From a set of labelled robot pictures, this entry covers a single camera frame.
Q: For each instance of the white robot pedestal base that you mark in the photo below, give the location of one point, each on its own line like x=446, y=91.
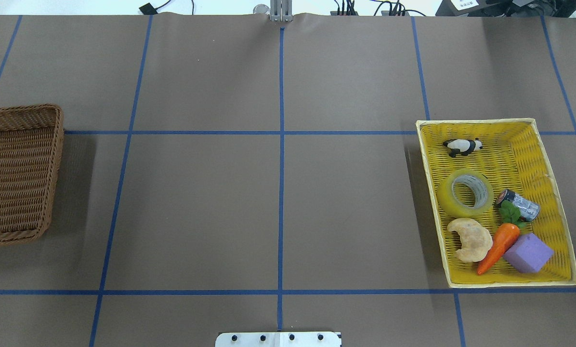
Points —
x=279, y=339

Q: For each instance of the toy croissant bread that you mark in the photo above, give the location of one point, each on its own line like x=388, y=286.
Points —
x=475, y=240

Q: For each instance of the yellow woven basket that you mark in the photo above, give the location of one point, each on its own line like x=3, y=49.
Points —
x=513, y=157

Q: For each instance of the brown wicker basket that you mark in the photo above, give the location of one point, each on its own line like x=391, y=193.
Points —
x=31, y=146

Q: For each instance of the orange toy carrot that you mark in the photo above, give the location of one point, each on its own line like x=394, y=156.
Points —
x=505, y=236

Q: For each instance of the aluminium frame post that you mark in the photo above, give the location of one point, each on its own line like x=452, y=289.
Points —
x=281, y=11

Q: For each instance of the yellow tape roll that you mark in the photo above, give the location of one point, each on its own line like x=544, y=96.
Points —
x=478, y=184

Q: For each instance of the purple foam block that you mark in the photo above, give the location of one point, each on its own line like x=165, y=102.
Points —
x=529, y=254

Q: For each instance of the toy panda figure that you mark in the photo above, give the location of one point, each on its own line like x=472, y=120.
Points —
x=459, y=147

